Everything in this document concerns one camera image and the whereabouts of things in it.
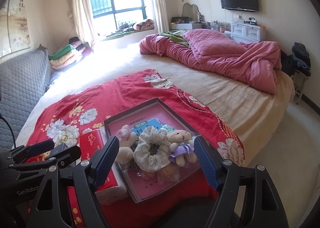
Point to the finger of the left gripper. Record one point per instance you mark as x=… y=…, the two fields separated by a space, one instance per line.
x=68 y=157
x=41 y=147

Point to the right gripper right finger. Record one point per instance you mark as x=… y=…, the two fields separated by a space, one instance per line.
x=210 y=161

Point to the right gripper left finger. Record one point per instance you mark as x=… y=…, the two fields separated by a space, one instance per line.
x=102 y=162

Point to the leopard print scrunchie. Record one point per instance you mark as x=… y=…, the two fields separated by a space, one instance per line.
x=130 y=166

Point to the pink plush bear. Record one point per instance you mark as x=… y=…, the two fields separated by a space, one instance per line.
x=127 y=139

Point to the purple dress plush bear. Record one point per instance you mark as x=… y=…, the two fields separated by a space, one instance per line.
x=181 y=148

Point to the white floral scrunchie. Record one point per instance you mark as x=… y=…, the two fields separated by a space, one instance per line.
x=152 y=151

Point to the green flower tissue pack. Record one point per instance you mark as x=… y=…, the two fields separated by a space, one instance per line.
x=169 y=129

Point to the dark blue small box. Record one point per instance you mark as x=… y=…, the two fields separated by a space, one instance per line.
x=60 y=148

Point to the red tissue box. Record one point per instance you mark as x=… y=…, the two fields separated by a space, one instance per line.
x=113 y=189

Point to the red floral bedspread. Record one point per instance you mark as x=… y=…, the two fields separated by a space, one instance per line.
x=67 y=119

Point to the shallow cardboard box tray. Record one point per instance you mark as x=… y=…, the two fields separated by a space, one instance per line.
x=140 y=117

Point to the beige bed sheet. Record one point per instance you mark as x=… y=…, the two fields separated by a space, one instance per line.
x=252 y=114

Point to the grey quilted headboard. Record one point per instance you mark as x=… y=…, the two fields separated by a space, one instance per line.
x=24 y=79

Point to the stack of folded blankets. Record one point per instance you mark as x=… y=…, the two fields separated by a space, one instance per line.
x=70 y=55

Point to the pink quilted duvet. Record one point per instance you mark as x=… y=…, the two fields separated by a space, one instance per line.
x=206 y=50

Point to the left cream curtain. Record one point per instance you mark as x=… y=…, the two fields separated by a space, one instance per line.
x=83 y=21

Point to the white drawer cabinet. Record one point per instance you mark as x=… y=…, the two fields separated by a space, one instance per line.
x=246 y=33

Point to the dark clothes on chair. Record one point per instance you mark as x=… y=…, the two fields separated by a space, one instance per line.
x=301 y=59

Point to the clothes on window sill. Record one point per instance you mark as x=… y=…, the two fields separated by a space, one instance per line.
x=127 y=29

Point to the vanity mirror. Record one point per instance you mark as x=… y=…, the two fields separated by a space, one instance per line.
x=191 y=11

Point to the floral wall painting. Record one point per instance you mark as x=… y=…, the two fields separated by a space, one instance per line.
x=14 y=27

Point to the window with dark frame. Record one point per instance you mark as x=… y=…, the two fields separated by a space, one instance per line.
x=110 y=15

